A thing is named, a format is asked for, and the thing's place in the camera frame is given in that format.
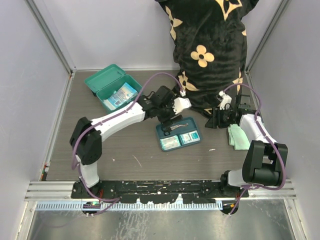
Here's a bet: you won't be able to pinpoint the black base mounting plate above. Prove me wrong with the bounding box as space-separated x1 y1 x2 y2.
71 178 241 205

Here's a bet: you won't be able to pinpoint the dark teal divided tray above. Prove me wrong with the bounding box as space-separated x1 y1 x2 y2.
155 117 203 152

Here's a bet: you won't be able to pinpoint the white gauze pad stack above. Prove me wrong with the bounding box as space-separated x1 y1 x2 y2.
160 135 181 151

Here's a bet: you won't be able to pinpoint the black handled scissors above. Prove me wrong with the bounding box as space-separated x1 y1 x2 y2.
161 122 189 133

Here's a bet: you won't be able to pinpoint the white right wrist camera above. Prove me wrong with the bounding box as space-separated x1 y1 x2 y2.
217 91 232 110

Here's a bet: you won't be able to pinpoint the black floral plush blanket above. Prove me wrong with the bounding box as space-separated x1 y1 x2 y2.
158 0 258 118

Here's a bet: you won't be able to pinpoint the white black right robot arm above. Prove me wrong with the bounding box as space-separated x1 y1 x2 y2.
205 91 288 197

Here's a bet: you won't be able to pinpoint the aluminium slotted rail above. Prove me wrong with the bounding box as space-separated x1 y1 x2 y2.
24 181 223 214

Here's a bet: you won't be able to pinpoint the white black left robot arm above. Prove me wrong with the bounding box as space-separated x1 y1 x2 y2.
69 86 184 198

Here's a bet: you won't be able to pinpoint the teal medicine kit box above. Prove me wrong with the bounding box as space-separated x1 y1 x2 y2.
84 64 142 114

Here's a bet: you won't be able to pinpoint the light green cloth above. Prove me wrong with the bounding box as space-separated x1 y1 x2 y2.
227 124 250 151

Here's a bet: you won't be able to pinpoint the teal white sachet packet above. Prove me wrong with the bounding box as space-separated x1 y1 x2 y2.
179 130 201 145

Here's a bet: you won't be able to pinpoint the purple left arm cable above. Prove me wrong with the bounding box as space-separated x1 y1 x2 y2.
71 72 187 216

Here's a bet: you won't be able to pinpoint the large blue cotton pack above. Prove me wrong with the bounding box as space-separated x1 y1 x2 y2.
102 82 138 111

